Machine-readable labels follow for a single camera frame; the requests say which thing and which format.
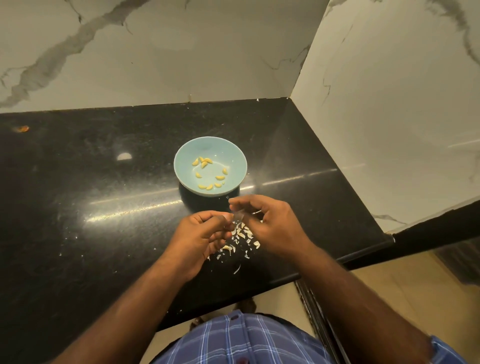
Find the black cabinet trim strip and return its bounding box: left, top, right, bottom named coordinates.
left=296, top=279, right=350, bottom=364

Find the pile of garlic skins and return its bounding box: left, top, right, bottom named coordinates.
left=207, top=219, right=262, bottom=276

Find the person's left forearm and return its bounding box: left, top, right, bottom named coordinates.
left=51, top=264, right=190, bottom=364

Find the person's left hand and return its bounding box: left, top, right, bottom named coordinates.
left=161, top=210, right=235, bottom=283

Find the light blue bowl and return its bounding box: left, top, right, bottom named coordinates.
left=174, top=135, right=249, bottom=198

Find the person's right hand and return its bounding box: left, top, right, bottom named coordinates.
left=228, top=194, right=315, bottom=261

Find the blue plaid shirt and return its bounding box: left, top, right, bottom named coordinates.
left=153, top=309, right=468, bottom=364

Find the person's right forearm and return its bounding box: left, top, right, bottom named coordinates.
left=291, top=241, right=435, bottom=364

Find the cluster of peeled garlic cloves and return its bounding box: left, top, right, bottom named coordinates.
left=190, top=156, right=231, bottom=192

